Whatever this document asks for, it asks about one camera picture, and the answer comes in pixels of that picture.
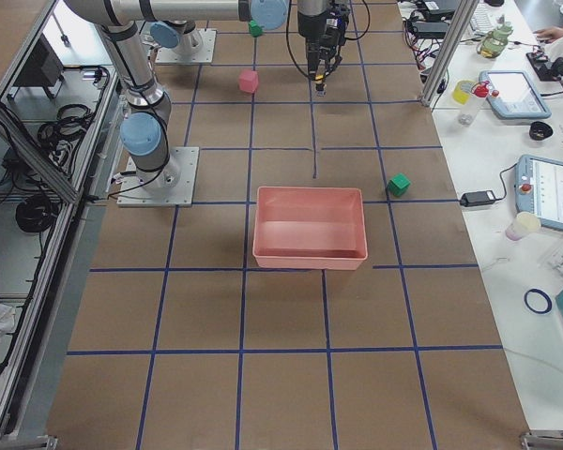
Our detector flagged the blue tape ring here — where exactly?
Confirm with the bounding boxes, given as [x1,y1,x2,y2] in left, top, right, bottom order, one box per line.
[524,289,554,315]

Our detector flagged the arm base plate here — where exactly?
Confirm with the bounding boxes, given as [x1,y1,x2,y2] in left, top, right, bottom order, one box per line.
[156,28,217,66]
[116,146,200,207]

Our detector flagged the green foam cube near bin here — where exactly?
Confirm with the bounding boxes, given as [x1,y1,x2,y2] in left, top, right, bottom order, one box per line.
[387,172,411,197]

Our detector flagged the teach pendant far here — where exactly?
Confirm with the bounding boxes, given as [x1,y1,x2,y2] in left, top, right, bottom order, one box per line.
[479,70,552,121]

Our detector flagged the aluminium frame post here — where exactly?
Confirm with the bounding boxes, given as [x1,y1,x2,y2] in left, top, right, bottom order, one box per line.
[419,0,478,107]

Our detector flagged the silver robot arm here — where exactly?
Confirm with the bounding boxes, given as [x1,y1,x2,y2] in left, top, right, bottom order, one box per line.
[149,21,204,57]
[67,1,349,194]

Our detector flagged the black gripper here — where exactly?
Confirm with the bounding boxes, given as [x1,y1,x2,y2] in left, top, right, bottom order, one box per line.
[304,2,350,83]

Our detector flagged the green foam cube far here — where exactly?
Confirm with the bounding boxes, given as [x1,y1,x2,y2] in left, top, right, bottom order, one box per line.
[248,20,264,38]

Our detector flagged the teach pendant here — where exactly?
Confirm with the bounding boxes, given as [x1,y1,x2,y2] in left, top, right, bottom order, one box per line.
[479,70,552,121]
[514,155,563,232]

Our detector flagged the pink plastic bin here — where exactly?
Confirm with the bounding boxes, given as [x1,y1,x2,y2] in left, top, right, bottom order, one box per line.
[252,187,368,270]

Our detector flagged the teach pendant near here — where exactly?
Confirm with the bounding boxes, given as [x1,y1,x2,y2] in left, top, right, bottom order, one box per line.
[514,155,563,232]

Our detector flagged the yellow tape roll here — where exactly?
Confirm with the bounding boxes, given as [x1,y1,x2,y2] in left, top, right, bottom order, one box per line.
[451,80,477,105]

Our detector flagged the black power adapter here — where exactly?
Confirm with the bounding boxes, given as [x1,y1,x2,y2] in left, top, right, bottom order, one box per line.
[459,190,497,207]

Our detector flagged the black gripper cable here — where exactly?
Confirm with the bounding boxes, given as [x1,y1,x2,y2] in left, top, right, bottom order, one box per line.
[284,0,372,79]

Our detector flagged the pink foam cube centre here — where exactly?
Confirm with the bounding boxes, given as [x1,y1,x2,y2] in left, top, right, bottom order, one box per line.
[237,69,259,94]

